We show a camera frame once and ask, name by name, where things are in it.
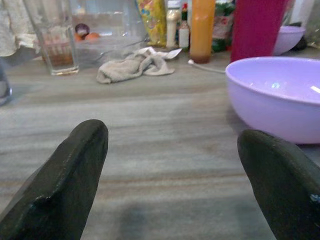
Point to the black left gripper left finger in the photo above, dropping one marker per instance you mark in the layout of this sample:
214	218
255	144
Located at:
62	185

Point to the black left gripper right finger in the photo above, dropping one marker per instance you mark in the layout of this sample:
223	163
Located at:
282	185

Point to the large lilac plastic bowl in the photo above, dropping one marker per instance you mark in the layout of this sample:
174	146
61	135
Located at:
275	105

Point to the clear glass object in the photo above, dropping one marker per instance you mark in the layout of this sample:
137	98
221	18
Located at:
3	87

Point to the crumpled grey cloth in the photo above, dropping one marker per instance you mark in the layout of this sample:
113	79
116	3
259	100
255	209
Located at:
132	66

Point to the small lilac plastic bowl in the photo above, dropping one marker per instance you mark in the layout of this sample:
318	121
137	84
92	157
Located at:
287	37

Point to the tall clear drinking glass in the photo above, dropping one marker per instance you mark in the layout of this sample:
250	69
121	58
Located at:
56	37

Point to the orange fruit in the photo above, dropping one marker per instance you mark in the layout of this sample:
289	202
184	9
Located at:
92	36

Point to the clear plastic food container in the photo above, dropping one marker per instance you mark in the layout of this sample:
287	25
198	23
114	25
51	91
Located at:
110	37

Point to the red onion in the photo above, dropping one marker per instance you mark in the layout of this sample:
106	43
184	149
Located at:
82	28

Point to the crimson plastic cup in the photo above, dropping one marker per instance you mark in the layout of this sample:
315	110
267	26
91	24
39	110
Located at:
255	27

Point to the beige patterned cloth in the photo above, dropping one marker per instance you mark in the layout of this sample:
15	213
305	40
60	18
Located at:
12	27

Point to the white paper slip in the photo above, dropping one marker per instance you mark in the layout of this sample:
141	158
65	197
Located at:
173	53

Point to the green red snack bag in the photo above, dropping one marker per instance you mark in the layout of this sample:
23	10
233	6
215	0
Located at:
222	25

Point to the orange sauce bottle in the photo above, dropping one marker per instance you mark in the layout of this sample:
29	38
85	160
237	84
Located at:
202	30

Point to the small red-capped hot sauce bottle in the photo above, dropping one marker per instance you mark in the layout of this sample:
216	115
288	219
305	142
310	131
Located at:
184	32

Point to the yellow colourful snack bag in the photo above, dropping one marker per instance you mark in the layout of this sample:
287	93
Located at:
153	22

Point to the white spice shaker bottle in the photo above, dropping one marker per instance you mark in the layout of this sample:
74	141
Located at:
172	25

